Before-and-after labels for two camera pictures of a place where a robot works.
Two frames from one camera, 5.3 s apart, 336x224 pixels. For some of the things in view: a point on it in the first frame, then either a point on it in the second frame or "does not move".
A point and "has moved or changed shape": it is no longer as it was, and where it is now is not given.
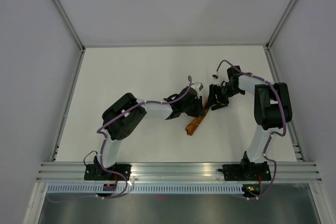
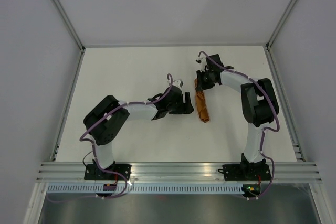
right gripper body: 227,92 to 205,79
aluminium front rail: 71,172 does not move
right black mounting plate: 246,172 does not move
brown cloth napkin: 190,127 has moved or changed shape
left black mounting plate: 94,172 does not move
